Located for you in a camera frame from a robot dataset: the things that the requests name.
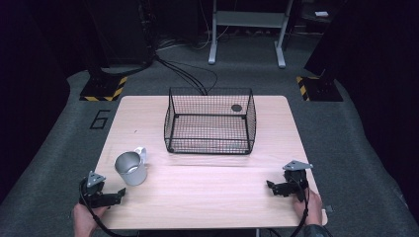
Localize white cup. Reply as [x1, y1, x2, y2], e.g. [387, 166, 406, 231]
[114, 146, 148, 188]

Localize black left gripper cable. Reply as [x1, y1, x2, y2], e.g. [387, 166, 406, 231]
[78, 178, 139, 237]

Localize white metal desk frame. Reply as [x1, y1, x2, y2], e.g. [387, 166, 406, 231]
[208, 0, 294, 69]

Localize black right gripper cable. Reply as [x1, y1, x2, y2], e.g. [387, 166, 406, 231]
[286, 177, 311, 237]

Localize black wire basket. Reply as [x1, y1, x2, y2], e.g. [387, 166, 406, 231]
[163, 86, 258, 156]

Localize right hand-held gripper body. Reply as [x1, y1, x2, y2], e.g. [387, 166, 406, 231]
[279, 159, 314, 202]

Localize striped black stand base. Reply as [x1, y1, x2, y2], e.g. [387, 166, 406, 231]
[79, 75, 128, 103]
[294, 75, 344, 103]

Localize white floor cables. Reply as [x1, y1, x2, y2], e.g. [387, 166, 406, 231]
[156, 0, 231, 52]

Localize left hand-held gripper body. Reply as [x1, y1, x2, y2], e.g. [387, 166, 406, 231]
[79, 170, 116, 209]

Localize black floor cables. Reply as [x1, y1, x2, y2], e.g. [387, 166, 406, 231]
[153, 53, 219, 97]

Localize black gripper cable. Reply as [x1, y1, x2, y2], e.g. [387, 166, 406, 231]
[286, 177, 311, 237]
[78, 178, 139, 237]

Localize person's left hand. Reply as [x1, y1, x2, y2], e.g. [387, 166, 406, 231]
[71, 202, 110, 237]

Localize person's right hand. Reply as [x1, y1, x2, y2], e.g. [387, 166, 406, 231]
[292, 189, 324, 227]

